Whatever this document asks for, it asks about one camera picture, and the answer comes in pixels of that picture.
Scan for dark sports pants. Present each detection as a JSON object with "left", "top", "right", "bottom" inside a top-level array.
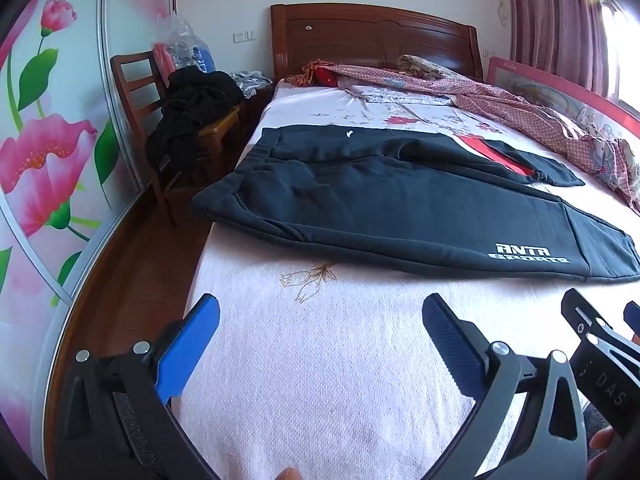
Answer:
[{"left": 191, "top": 125, "right": 640, "bottom": 284}]

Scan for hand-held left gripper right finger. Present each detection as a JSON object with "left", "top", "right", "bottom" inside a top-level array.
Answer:
[{"left": 422, "top": 293, "right": 589, "bottom": 480}]

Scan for pile of black clothes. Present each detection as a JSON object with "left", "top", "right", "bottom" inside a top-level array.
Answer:
[{"left": 146, "top": 67, "right": 246, "bottom": 172}]

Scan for pink curtain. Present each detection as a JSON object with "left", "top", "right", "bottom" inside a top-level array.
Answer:
[{"left": 507, "top": 0, "right": 615, "bottom": 102}]

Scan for pink patterned quilt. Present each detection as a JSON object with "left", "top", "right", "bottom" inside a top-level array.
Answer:
[{"left": 287, "top": 55, "right": 640, "bottom": 217}]

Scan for grey patterned clothes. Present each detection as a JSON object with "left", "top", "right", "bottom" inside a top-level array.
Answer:
[{"left": 230, "top": 70, "right": 274, "bottom": 99}]

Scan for red pillow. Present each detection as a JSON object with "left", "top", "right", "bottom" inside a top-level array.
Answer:
[{"left": 314, "top": 66, "right": 347, "bottom": 89}]

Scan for pink bed guard rail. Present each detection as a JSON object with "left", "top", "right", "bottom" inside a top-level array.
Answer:
[{"left": 487, "top": 56, "right": 640, "bottom": 162}]

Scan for wooden chair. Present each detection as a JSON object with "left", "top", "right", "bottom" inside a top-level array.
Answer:
[{"left": 110, "top": 51, "right": 242, "bottom": 229}]

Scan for floral wardrobe door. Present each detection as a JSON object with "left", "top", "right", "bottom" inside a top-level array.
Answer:
[{"left": 0, "top": 0, "right": 177, "bottom": 433}]

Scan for window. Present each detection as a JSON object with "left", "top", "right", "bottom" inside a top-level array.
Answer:
[{"left": 606, "top": 2, "right": 640, "bottom": 108}]

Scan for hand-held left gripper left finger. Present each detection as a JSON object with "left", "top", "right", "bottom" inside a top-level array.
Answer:
[{"left": 54, "top": 292, "right": 221, "bottom": 480}]

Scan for wooden headboard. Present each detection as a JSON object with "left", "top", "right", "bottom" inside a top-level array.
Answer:
[{"left": 270, "top": 3, "right": 484, "bottom": 84}]

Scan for wooden nightstand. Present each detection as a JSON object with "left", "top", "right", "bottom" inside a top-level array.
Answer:
[{"left": 239, "top": 82, "right": 275, "bottom": 133}]

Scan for person's right hand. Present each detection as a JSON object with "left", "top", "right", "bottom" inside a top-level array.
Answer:
[{"left": 588, "top": 426, "right": 618, "bottom": 451}]

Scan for bed with floral sheet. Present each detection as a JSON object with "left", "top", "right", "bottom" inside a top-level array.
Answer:
[{"left": 172, "top": 77, "right": 640, "bottom": 480}]

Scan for clear plastic bag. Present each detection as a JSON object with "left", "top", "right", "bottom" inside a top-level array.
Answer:
[{"left": 152, "top": 12, "right": 217, "bottom": 77}]

